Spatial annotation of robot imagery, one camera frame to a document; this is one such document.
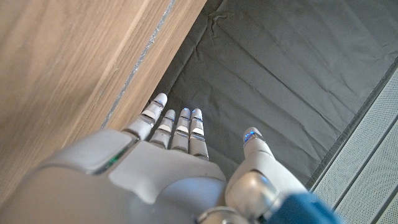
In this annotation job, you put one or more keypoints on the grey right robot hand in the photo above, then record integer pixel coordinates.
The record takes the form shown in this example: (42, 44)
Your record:
(124, 180)

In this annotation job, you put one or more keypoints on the black curtain backdrop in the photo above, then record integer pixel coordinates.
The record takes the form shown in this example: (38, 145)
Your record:
(280, 62)

